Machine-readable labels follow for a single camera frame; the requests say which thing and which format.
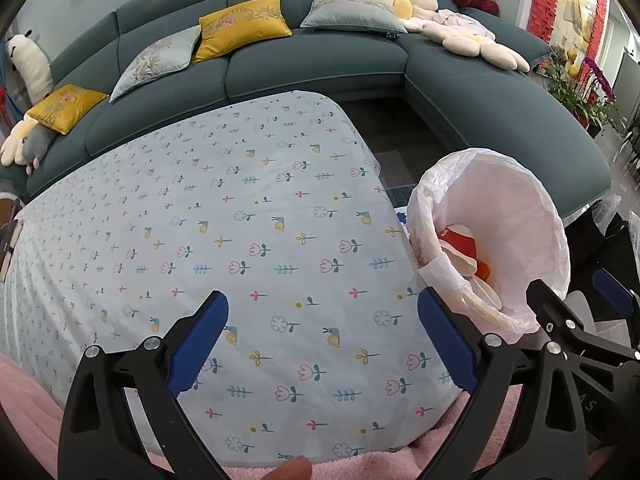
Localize grey plush toy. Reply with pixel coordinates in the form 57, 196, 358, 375
21, 125, 58, 176

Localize dark green sectional sofa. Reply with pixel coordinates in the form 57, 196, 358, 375
1, 0, 611, 216

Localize book on table edge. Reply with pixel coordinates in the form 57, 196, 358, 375
0, 220, 23, 282

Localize yellow cushion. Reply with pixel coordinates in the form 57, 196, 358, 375
192, 0, 292, 63
26, 84, 108, 134

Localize yellow cushion right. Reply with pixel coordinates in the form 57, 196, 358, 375
192, 0, 292, 63

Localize yellow cushion left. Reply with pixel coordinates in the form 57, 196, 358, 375
26, 84, 108, 134

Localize floral light blue tablecloth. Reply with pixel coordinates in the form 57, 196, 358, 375
1, 91, 459, 467

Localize light blue cushion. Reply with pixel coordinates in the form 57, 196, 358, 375
299, 0, 407, 34
110, 25, 201, 103

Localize cream flower plush left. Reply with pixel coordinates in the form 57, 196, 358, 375
1, 114, 38, 167

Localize person left hand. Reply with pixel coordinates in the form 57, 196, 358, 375
262, 456, 312, 480

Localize pink fluffy rug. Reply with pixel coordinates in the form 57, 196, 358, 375
0, 351, 516, 480

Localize potted flowers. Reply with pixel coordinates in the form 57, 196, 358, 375
537, 46, 620, 129

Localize light blue cushion centre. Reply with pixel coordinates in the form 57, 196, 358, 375
110, 25, 201, 103

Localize light blue cushion right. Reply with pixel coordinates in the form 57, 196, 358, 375
299, 0, 407, 34

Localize red white paper cup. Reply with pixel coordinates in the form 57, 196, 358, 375
437, 224, 491, 281

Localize white panda plush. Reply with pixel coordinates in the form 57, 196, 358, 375
6, 29, 53, 105

